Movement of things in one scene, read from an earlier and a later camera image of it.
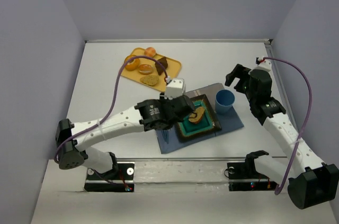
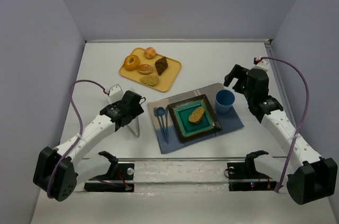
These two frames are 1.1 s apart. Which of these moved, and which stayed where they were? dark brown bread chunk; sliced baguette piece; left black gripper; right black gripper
Moved: left black gripper
Stayed: right black gripper; sliced baguette piece; dark brown bread chunk
